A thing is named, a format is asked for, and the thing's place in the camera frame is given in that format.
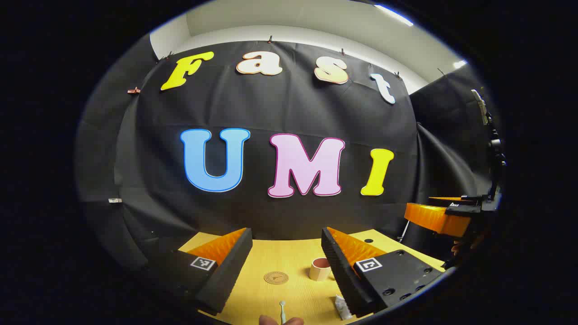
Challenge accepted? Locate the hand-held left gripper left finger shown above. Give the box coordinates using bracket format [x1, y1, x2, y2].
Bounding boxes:
[149, 227, 253, 316]

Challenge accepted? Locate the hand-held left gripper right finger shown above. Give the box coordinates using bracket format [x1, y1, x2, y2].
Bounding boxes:
[321, 227, 445, 319]

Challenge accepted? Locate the beige cup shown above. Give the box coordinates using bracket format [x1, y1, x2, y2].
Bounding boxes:
[309, 258, 333, 282]

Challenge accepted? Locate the white toothpaste tube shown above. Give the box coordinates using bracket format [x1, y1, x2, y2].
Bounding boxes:
[335, 295, 353, 320]

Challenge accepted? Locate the wooden desktop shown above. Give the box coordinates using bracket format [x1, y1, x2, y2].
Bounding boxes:
[178, 229, 445, 325]

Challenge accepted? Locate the black backdrop cloth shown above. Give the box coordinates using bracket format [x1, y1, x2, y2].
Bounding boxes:
[75, 34, 502, 271]

